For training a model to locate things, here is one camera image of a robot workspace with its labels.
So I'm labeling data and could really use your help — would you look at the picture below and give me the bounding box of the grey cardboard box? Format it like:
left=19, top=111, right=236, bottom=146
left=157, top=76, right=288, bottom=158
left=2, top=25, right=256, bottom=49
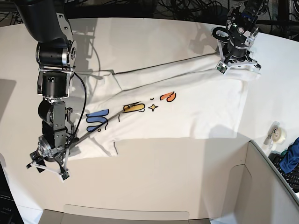
left=205, top=140, right=299, bottom=224
left=39, top=204, right=211, bottom=224

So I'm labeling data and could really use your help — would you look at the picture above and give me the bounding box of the black keyboard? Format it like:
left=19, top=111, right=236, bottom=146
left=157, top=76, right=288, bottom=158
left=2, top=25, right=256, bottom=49
left=268, top=153, right=299, bottom=193

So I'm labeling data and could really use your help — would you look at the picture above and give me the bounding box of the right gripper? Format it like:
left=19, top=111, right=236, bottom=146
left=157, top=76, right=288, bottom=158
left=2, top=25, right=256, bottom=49
left=36, top=156, right=57, bottom=173

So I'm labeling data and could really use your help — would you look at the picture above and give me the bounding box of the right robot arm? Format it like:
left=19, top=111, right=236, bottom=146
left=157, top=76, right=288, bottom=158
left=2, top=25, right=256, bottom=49
left=15, top=0, right=77, bottom=176

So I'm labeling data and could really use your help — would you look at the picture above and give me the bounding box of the blue cloth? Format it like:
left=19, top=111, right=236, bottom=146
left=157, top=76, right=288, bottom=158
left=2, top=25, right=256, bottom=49
left=279, top=138, right=299, bottom=174

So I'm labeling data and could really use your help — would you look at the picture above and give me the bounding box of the clear tape roll dispenser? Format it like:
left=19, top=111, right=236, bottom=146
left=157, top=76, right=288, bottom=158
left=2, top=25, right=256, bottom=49
left=263, top=121, right=287, bottom=150

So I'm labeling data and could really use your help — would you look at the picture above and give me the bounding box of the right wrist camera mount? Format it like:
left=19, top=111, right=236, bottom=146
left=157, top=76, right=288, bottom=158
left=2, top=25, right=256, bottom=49
left=26, top=148, right=70, bottom=182

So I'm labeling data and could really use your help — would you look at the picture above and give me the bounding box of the grey cardboard box bottom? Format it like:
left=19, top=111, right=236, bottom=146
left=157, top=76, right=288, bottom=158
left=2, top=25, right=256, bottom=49
left=39, top=204, right=211, bottom=224

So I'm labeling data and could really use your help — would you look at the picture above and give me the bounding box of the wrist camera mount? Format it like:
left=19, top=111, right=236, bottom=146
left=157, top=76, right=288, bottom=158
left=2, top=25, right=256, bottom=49
left=26, top=148, right=70, bottom=182
left=212, top=27, right=261, bottom=75

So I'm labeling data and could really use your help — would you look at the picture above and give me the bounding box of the white printed t-shirt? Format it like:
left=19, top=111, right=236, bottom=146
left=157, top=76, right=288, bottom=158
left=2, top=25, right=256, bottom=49
left=66, top=54, right=260, bottom=160

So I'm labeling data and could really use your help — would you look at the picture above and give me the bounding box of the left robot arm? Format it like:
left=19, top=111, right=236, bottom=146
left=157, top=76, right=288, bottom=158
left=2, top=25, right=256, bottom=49
left=212, top=0, right=268, bottom=63

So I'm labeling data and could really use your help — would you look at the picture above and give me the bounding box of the grey cardboard box right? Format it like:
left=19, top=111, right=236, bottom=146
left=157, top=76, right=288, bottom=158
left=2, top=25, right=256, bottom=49
left=205, top=140, right=299, bottom=224

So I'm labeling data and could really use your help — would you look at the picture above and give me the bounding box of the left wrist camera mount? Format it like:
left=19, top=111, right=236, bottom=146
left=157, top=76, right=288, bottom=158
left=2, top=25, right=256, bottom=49
left=212, top=27, right=261, bottom=75

